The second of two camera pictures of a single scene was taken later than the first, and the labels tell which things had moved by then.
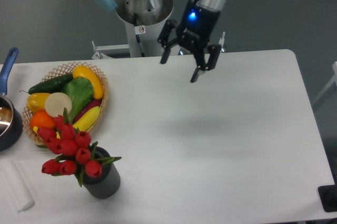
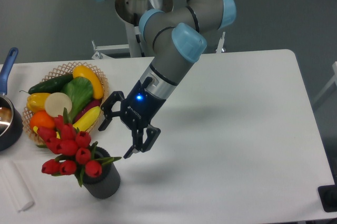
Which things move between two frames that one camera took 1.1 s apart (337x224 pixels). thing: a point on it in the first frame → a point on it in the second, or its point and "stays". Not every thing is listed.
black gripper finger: x=214 y=50 → x=138 y=144
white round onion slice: x=55 y=103 stays
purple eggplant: x=95 y=103 stays
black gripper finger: x=166 y=41 → x=106 y=109
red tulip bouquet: x=72 y=149 stays
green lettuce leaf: x=80 y=89 stays
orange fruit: x=41 y=119 stays
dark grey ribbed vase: x=108 y=183 stays
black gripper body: x=198 y=24 → x=140 y=106
